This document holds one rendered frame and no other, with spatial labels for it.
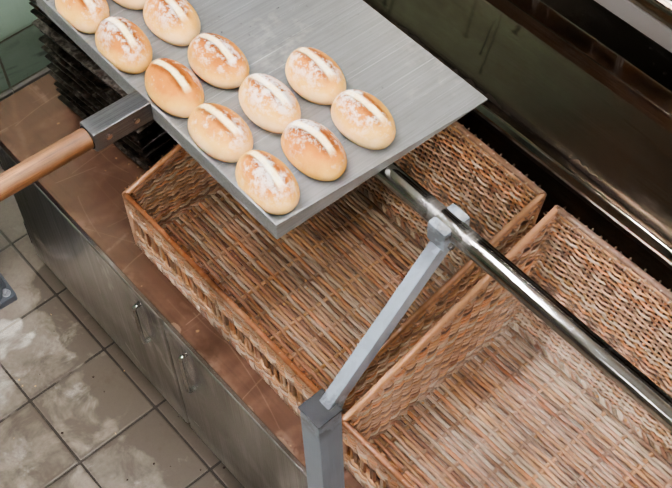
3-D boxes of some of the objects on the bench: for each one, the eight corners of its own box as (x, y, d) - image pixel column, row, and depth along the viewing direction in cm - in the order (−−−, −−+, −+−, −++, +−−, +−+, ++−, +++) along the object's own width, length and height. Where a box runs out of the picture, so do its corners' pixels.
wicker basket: (329, 111, 238) (325, 8, 216) (535, 288, 212) (555, 191, 190) (129, 243, 220) (101, 146, 198) (327, 453, 194) (321, 369, 172)
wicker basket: (537, 292, 212) (557, 196, 189) (806, 514, 186) (866, 433, 164) (333, 463, 193) (328, 379, 171) (601, 735, 168) (636, 678, 146)
